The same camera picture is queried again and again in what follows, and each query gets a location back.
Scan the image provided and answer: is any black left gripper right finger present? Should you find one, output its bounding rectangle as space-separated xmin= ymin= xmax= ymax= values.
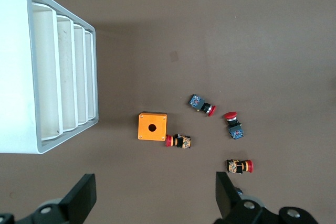
xmin=214 ymin=172 xmax=320 ymax=224

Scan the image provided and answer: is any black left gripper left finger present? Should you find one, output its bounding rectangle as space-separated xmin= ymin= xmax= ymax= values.
xmin=0 ymin=173 xmax=97 ymax=224

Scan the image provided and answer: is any red mushroom button orange block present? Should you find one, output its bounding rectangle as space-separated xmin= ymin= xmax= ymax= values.
xmin=226 ymin=158 xmax=254 ymax=174
xmin=165 ymin=134 xmax=192 ymax=149

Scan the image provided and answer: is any white slotted rack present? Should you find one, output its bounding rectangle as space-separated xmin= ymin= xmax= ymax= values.
xmin=0 ymin=0 xmax=99 ymax=155

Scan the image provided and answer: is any orange button enclosure box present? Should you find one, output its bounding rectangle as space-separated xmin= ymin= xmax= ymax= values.
xmin=138 ymin=112 xmax=169 ymax=142

